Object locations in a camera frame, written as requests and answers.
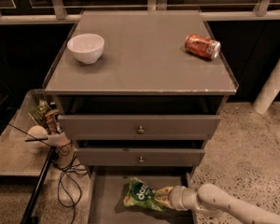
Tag white ceramic bowl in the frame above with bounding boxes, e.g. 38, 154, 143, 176
67, 34, 105, 64

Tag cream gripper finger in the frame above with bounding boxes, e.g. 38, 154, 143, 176
155, 197, 172, 208
155, 187, 173, 196

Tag orange soda can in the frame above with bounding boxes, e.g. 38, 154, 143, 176
185, 34, 221, 60

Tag brown snack packet in bin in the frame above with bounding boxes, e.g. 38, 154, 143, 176
45, 109, 63, 134

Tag grey middle drawer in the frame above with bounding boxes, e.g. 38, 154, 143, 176
75, 147, 205, 167

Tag clear plastic bin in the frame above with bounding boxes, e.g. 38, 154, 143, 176
0, 89, 49, 176

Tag metal window railing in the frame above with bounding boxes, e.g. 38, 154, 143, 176
0, 0, 280, 24

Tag green snack packet in bin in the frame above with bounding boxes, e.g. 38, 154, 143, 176
28, 99, 50, 125

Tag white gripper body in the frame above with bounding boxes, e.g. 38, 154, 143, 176
169, 186, 188, 211

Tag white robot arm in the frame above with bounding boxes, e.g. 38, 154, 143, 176
154, 184, 280, 224

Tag grey drawer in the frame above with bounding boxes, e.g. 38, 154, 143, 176
88, 168, 196, 224
59, 115, 220, 140
75, 147, 205, 167

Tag grey drawer cabinet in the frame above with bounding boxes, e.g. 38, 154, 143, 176
45, 11, 237, 172

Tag grey top drawer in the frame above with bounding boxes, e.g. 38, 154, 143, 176
59, 115, 220, 140

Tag black cables on floor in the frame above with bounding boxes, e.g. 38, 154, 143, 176
51, 142, 89, 224

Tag white round ball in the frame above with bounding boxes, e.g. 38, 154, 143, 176
27, 125, 48, 140

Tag green rice chip bag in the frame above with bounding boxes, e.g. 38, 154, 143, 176
123, 177, 166, 211

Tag grey bottom drawer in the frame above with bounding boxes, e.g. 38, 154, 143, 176
88, 168, 196, 224

